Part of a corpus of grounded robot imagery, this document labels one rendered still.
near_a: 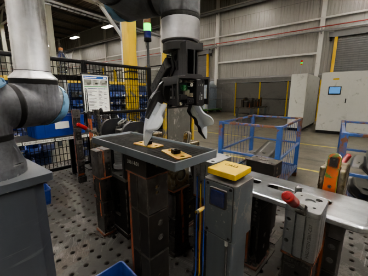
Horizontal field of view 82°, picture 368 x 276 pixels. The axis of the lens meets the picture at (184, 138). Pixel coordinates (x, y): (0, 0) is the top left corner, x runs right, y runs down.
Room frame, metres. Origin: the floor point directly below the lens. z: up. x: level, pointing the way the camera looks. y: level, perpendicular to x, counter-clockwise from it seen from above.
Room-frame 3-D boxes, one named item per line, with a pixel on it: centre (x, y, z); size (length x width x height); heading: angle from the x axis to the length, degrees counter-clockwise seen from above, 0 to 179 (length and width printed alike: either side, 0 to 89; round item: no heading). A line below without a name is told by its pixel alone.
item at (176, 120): (4.28, 0.09, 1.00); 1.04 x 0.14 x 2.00; 143
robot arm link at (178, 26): (0.44, 0.00, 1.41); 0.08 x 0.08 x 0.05
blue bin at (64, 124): (1.41, 0.85, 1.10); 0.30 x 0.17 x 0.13; 142
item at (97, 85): (1.73, 0.71, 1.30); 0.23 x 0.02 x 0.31; 136
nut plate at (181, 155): (0.46, 0.02, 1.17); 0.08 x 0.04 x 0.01; 30
